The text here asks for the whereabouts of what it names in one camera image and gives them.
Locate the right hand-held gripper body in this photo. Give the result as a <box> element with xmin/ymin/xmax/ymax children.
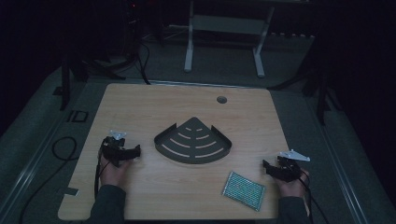
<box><xmin>274</xmin><ymin>149</ymin><xmax>311</xmax><ymax>184</ymax></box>

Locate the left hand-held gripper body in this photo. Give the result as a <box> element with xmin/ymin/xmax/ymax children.
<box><xmin>101</xmin><ymin>129</ymin><xmax>132</xmax><ymax>168</ymax></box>

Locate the person's right hand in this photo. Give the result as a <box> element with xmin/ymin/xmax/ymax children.
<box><xmin>275</xmin><ymin>169</ymin><xmax>311</xmax><ymax>199</ymax></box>

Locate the person's left hand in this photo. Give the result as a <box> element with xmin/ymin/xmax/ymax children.
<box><xmin>98</xmin><ymin>152</ymin><xmax>135</xmax><ymax>191</ymax></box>

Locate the dark grey corner shelf tray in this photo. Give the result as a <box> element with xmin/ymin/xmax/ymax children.
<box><xmin>153</xmin><ymin>116</ymin><xmax>233</xmax><ymax>165</ymax></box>

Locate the black metal stand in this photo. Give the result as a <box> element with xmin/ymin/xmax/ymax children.
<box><xmin>266</xmin><ymin>55</ymin><xmax>336</xmax><ymax>127</ymax></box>
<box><xmin>51</xmin><ymin>46</ymin><xmax>127</xmax><ymax>112</ymax></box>

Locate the left hand-held gripper black cable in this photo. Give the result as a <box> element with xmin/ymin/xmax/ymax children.
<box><xmin>93</xmin><ymin>146</ymin><xmax>110</xmax><ymax>200</ymax></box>

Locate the hand-held gripper black cable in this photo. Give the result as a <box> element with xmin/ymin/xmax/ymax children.
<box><xmin>93</xmin><ymin>146</ymin><xmax>110</xmax><ymax>200</ymax></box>
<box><xmin>298</xmin><ymin>170</ymin><xmax>331</xmax><ymax>224</ymax></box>

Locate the right hand-held gripper black cable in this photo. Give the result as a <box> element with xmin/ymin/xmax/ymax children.
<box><xmin>298</xmin><ymin>170</ymin><xmax>331</xmax><ymax>224</ymax></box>

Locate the black floor cable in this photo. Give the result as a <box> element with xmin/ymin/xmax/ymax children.
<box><xmin>18</xmin><ymin>135</ymin><xmax>78</xmax><ymax>224</ymax></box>

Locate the black hanging cable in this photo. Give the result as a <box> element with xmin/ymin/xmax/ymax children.
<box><xmin>135</xmin><ymin>36</ymin><xmax>152</xmax><ymax>86</ymax></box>

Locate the white metal table frame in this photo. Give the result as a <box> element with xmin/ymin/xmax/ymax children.
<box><xmin>183</xmin><ymin>0</ymin><xmax>276</xmax><ymax>79</ymax></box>

